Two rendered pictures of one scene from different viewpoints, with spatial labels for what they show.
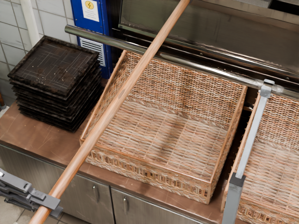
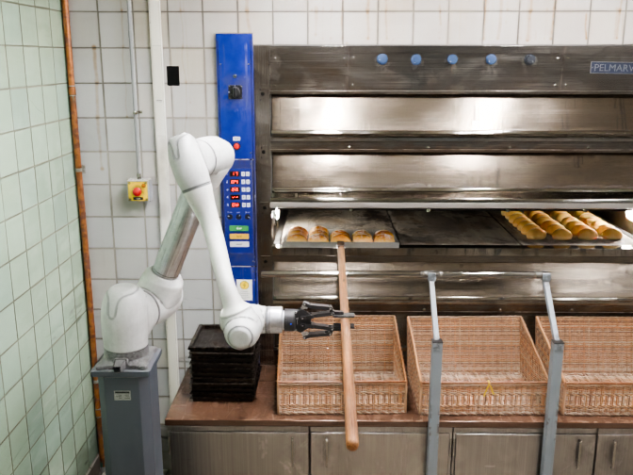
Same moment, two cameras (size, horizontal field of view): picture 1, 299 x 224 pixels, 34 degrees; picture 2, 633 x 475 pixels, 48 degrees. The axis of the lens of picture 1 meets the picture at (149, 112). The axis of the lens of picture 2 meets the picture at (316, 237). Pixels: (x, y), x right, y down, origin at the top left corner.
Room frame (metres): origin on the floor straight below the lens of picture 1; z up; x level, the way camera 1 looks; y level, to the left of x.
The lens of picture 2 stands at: (-1.39, 1.30, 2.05)
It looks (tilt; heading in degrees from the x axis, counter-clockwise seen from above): 14 degrees down; 335
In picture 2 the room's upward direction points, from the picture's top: straight up
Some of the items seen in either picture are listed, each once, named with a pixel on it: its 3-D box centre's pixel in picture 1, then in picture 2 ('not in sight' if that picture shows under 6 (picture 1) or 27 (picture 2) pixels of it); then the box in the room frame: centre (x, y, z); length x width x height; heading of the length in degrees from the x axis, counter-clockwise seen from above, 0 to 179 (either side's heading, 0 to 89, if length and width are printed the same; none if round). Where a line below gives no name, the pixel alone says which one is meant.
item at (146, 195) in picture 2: not in sight; (139, 189); (1.89, 0.66, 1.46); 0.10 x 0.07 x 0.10; 64
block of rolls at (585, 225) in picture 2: not in sight; (558, 221); (1.42, -1.42, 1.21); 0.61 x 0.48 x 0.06; 154
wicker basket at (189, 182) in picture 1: (165, 119); (339, 361); (1.29, -0.06, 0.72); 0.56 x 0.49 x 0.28; 66
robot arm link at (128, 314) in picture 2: not in sight; (125, 314); (1.07, 0.90, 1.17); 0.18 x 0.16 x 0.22; 136
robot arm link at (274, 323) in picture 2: not in sight; (275, 319); (0.72, 0.47, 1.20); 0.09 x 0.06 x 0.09; 154
